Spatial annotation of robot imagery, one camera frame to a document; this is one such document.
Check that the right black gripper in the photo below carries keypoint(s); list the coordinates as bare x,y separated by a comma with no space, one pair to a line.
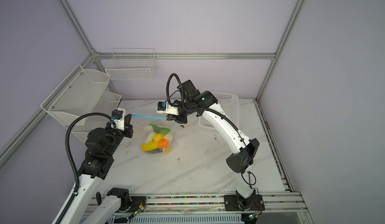
177,118

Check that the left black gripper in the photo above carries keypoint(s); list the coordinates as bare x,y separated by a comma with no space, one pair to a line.
127,128

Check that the clear zip top bag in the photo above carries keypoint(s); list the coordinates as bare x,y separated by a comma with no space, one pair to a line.
141,121

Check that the yellow corn cob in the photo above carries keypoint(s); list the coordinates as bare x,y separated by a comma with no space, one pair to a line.
149,146

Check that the yellow lemon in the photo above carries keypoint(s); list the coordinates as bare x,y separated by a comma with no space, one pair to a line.
157,137

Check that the orange tangerine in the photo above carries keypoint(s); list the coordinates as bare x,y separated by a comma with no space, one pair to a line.
162,144

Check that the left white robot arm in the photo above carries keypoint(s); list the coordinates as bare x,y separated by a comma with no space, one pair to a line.
101,145

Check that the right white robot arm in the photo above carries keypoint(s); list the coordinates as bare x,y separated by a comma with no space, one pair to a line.
182,100

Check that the white plastic food basket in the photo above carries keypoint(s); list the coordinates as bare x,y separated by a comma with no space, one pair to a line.
229,103

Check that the white mesh two-tier shelf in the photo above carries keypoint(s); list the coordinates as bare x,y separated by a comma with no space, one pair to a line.
83,91

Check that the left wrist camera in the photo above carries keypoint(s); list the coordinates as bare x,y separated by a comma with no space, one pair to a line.
118,118

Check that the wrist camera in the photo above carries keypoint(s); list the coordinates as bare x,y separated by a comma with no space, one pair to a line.
166,108
118,118

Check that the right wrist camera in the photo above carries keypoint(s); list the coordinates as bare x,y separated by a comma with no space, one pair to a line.
166,108

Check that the white wire wall basket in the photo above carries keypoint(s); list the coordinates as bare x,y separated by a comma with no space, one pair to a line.
132,64

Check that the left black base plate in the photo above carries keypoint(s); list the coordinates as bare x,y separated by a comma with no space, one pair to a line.
122,204

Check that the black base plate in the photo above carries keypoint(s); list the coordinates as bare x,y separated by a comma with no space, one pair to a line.
238,203
122,204

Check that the aluminium frame back bar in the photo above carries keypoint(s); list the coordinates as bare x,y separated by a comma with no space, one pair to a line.
191,56

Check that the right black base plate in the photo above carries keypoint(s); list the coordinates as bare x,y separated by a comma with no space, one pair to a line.
238,203

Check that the aluminium front rail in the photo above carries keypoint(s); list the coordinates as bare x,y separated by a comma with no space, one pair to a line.
188,204

